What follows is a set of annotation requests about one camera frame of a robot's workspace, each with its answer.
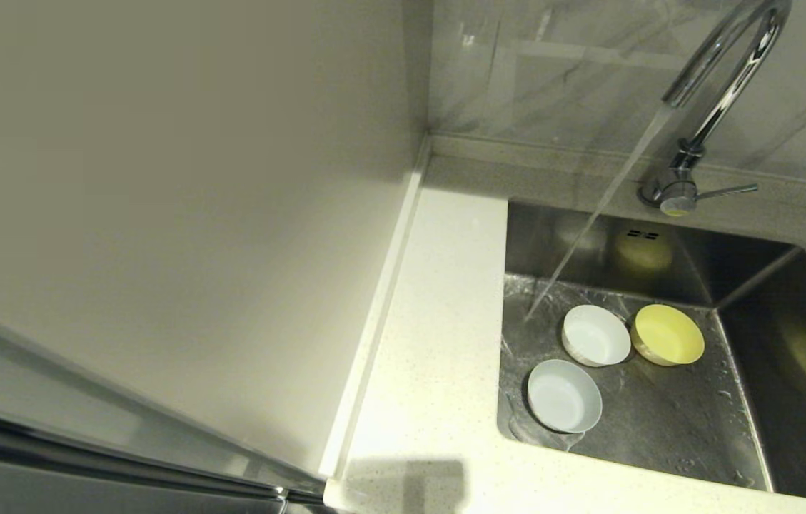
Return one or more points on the chrome gooseneck kitchen faucet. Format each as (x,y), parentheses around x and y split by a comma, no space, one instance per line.
(681,189)

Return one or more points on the stainless steel appliance front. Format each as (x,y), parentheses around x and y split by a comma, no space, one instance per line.
(31,385)

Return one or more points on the yellow plastic bowl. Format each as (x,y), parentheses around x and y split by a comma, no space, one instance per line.
(668,334)

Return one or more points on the stainless steel sink basin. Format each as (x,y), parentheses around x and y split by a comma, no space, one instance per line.
(667,428)

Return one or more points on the pale blue plastic bowl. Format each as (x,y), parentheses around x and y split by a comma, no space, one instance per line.
(564,396)

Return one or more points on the beige cabinet side panel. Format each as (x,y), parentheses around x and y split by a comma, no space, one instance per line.
(160,178)

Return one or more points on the running water stream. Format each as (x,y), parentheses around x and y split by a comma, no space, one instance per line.
(602,200)

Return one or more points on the white plastic bowl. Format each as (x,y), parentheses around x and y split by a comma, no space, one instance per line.
(595,334)

